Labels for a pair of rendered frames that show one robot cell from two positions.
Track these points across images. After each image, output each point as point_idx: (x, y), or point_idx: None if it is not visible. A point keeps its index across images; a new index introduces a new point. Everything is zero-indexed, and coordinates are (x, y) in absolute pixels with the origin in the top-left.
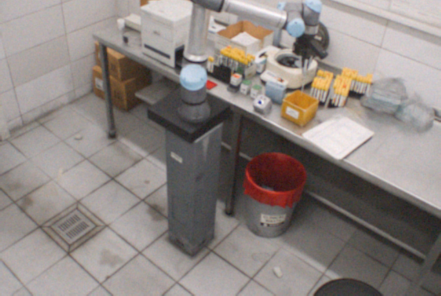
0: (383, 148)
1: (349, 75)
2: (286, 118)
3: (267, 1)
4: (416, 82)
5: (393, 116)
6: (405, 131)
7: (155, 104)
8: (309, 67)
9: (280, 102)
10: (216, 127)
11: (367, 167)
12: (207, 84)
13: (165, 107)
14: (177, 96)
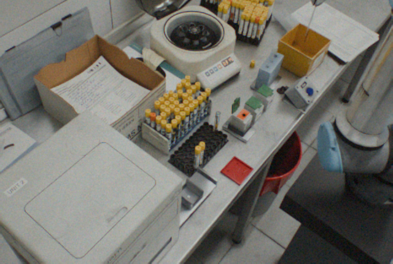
0: None
1: None
2: (310, 73)
3: (43, 2)
4: None
5: None
6: None
7: (372, 252)
8: (214, 15)
9: (277, 73)
10: None
11: (377, 18)
12: (234, 172)
13: (375, 232)
14: (335, 211)
